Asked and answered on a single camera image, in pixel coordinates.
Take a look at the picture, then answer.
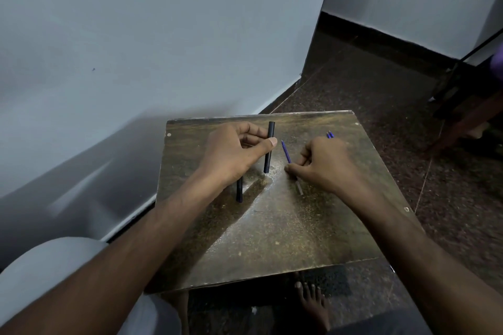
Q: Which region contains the person's left leg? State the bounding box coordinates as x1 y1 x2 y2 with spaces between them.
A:
0 237 189 335

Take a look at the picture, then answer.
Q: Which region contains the small wooden table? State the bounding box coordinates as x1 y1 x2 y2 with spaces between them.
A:
144 110 424 295

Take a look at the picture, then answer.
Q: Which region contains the person's leg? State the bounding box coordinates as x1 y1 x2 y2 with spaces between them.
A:
0 237 189 335
330 307 433 335

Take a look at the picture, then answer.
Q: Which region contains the purple cloth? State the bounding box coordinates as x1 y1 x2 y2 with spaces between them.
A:
489 43 503 81

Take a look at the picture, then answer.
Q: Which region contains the person's bare right foot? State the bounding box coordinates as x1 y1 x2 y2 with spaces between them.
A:
293 282 331 331

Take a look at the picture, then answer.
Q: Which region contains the person's left hand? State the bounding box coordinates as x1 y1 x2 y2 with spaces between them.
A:
198 121 279 196

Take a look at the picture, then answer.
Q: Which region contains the person's left forearm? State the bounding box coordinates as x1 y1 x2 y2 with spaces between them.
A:
0 175 228 335

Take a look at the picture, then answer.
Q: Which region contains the black floor mat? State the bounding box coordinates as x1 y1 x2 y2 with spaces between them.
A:
298 266 352 296

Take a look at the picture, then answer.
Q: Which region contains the dark wooden chair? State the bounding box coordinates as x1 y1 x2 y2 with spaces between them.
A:
428 28 503 103
432 62 503 151
427 89 503 154

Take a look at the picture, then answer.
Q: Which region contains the person's right leg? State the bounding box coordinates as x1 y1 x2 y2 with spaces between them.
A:
330 307 433 335

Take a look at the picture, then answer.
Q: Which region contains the person's right forearm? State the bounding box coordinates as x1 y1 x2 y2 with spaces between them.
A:
334 177 503 335

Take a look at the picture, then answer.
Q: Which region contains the person's right hand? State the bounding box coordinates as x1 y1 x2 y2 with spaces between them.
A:
283 137 369 197

